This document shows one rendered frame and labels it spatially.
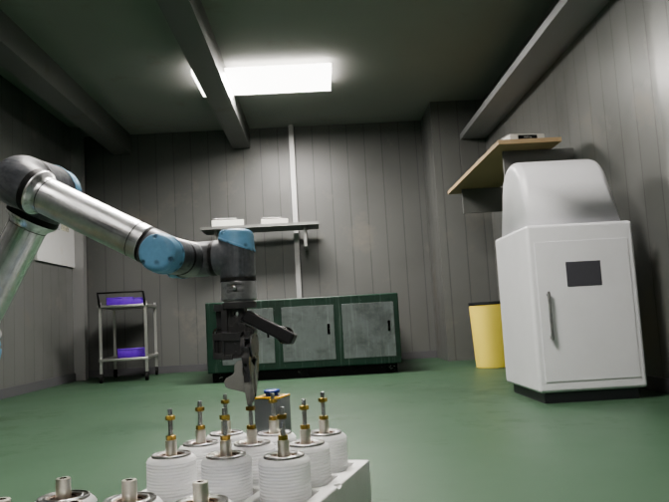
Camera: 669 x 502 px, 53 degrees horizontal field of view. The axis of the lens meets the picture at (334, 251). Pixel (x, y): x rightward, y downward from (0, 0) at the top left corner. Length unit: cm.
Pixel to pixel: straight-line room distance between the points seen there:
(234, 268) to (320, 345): 458
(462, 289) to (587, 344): 351
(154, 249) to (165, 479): 43
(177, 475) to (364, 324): 470
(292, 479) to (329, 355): 472
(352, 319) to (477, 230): 193
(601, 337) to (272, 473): 275
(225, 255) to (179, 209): 652
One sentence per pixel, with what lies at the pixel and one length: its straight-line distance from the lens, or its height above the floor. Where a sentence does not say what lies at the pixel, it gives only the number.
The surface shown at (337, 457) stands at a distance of 150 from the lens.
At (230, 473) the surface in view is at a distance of 132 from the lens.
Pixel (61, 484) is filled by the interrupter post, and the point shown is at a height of 27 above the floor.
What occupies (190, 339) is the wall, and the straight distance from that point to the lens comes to 781.
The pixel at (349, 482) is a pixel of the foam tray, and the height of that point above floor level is 17.
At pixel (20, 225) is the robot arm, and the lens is 165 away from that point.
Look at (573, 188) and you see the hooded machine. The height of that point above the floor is 113.
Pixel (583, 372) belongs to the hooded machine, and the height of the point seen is 15.
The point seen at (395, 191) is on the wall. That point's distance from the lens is 786.
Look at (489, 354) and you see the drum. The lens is 603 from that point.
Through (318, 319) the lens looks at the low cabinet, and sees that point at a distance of 596.
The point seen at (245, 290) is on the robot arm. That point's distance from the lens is 141.
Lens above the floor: 50
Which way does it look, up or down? 6 degrees up
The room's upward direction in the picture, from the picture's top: 3 degrees counter-clockwise
